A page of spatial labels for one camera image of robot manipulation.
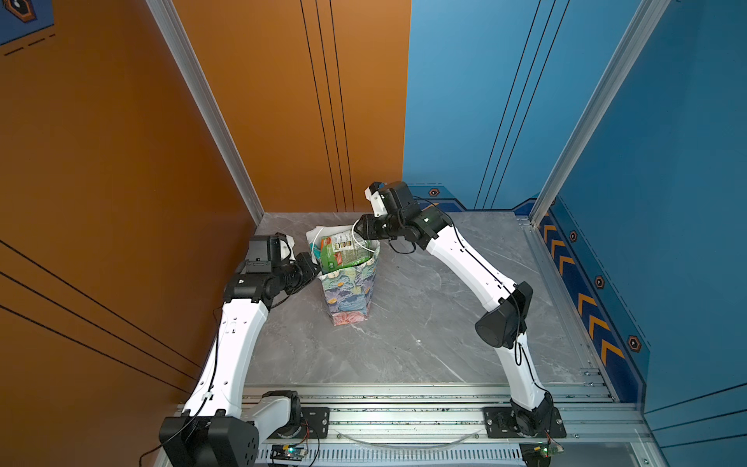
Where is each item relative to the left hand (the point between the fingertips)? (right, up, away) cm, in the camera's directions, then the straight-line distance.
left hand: (323, 262), depth 77 cm
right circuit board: (+56, -45, -7) cm, 72 cm away
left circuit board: (-7, -46, -6) cm, 47 cm away
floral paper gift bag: (+7, -2, -2) cm, 8 cm away
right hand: (+10, +10, +3) cm, 14 cm away
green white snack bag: (+4, +3, +5) cm, 7 cm away
